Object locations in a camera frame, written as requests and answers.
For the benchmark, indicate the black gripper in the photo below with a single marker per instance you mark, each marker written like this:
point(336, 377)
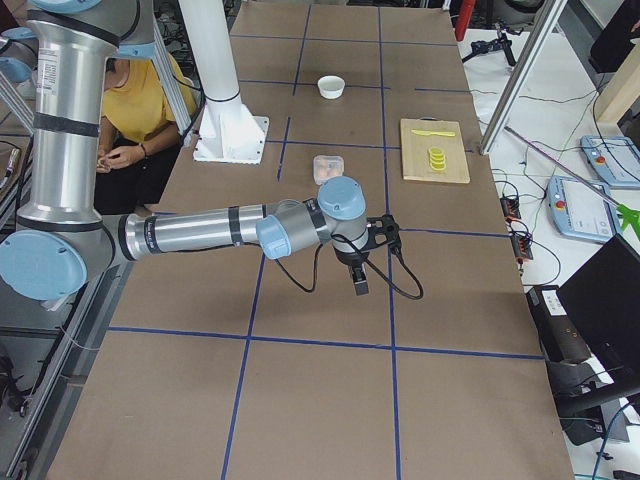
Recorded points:
point(350, 259)

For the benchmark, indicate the clear plastic egg box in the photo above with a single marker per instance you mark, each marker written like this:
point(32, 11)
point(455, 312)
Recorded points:
point(322, 160)

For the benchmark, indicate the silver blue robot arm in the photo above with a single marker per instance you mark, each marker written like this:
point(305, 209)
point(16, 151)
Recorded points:
point(61, 241)

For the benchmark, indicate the black box device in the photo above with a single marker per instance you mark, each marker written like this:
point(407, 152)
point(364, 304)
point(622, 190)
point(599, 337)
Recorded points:
point(559, 336)

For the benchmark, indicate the lemon slices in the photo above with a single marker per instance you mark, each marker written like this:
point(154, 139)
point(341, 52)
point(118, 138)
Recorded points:
point(437, 159)

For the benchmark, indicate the wooden cutting board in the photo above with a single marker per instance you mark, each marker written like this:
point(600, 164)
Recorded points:
point(414, 152)

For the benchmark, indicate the orange black circuit board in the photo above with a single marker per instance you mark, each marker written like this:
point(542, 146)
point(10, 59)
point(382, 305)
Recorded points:
point(510, 207)

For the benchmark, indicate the yellow plastic knife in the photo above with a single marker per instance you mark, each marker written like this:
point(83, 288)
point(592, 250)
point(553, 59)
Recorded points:
point(427, 133)

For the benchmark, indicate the white bowl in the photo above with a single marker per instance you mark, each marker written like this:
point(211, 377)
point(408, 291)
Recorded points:
point(331, 86)

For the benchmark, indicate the blue teach pendant near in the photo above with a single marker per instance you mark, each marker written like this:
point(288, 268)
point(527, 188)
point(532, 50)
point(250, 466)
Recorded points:
point(578, 212)

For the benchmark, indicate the blue teach pendant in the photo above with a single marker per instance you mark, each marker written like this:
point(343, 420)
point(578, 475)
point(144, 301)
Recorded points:
point(614, 159)
point(578, 212)

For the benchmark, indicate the black monitor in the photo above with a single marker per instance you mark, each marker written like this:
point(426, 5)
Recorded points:
point(602, 300)

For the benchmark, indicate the black tripod rod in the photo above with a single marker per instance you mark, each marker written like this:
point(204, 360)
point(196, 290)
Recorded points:
point(500, 43)

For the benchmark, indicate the person in yellow shirt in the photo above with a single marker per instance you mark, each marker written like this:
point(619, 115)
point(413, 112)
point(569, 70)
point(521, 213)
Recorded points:
point(139, 141)

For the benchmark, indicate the silver reacher grabber stick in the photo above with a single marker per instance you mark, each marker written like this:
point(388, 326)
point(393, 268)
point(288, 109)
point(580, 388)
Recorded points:
point(629, 216)

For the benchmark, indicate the blue teach pendant far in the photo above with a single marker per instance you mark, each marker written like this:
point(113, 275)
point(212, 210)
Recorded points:
point(614, 159)

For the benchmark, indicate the red cylinder object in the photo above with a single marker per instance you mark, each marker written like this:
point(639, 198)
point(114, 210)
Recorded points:
point(463, 19)

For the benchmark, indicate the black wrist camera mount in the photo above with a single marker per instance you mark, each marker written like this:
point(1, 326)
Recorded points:
point(383, 231)

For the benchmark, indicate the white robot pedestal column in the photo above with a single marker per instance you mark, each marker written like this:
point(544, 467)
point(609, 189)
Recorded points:
point(228, 131)

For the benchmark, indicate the aluminium frame post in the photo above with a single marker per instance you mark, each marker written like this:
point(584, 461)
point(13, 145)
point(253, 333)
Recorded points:
point(543, 26)

